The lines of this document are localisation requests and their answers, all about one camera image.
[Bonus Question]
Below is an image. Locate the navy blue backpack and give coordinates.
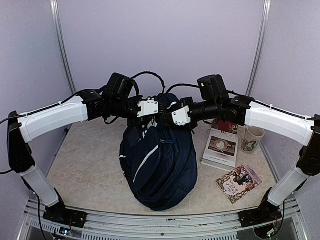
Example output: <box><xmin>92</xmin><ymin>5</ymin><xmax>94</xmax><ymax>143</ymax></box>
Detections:
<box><xmin>118</xmin><ymin>93</ymin><xmax>200</xmax><ymax>212</ymax></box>

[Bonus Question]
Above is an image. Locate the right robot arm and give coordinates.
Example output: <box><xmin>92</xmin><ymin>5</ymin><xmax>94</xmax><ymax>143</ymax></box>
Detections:
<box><xmin>187</xmin><ymin>75</ymin><xmax>320</xmax><ymax>227</ymax></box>

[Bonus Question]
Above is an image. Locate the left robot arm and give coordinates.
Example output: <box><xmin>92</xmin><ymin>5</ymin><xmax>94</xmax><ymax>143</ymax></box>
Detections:
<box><xmin>5</xmin><ymin>72</ymin><xmax>140</xmax><ymax>228</ymax></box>

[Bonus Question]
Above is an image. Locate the red patterned plate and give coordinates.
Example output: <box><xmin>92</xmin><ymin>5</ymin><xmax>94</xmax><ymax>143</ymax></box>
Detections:
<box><xmin>212</xmin><ymin>118</ymin><xmax>239</xmax><ymax>134</ymax></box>

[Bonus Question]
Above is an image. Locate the coffee cover white book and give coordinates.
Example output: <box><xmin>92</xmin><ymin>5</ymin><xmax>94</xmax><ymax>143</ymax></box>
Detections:
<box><xmin>200</xmin><ymin>128</ymin><xmax>239</xmax><ymax>172</ymax></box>

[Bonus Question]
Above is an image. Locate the white patterned mug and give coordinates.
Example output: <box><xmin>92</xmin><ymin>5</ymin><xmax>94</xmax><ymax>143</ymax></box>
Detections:
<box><xmin>237</xmin><ymin>126</ymin><xmax>265</xmax><ymax>154</ymax></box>

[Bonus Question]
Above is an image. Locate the illustrated floral cover book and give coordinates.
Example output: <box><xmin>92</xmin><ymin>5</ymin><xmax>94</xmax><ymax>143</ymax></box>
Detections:
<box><xmin>215</xmin><ymin>164</ymin><xmax>263</xmax><ymax>204</ymax></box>

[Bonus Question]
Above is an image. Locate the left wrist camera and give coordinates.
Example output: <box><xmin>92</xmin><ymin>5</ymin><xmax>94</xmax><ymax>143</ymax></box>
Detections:
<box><xmin>136</xmin><ymin>98</ymin><xmax>161</xmax><ymax>124</ymax></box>

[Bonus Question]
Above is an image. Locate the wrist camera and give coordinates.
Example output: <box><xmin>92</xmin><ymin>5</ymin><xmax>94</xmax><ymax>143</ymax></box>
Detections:
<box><xmin>136</xmin><ymin>98</ymin><xmax>161</xmax><ymax>124</ymax></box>
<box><xmin>168</xmin><ymin>97</ymin><xmax>194</xmax><ymax>127</ymax></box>

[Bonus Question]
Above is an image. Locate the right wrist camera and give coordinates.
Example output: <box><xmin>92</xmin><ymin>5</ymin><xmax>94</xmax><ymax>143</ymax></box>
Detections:
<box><xmin>168</xmin><ymin>97</ymin><xmax>194</xmax><ymax>127</ymax></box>

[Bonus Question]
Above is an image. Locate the right aluminium frame post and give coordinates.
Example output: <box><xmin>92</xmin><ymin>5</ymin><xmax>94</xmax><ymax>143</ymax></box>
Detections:
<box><xmin>245</xmin><ymin>0</ymin><xmax>272</xmax><ymax>97</ymax></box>

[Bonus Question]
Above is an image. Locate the aluminium frame post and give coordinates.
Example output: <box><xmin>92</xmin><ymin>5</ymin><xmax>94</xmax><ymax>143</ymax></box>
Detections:
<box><xmin>245</xmin><ymin>0</ymin><xmax>272</xmax><ymax>97</ymax></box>
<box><xmin>50</xmin><ymin>0</ymin><xmax>77</xmax><ymax>94</ymax></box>

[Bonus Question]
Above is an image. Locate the left aluminium frame post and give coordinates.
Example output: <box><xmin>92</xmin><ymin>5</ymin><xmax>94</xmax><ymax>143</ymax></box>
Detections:
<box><xmin>50</xmin><ymin>0</ymin><xmax>77</xmax><ymax>94</ymax></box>

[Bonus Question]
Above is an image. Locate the front aluminium rail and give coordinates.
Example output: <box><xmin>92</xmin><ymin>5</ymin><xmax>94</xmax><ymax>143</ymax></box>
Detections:
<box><xmin>14</xmin><ymin>198</ymin><xmax>320</xmax><ymax>240</ymax></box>

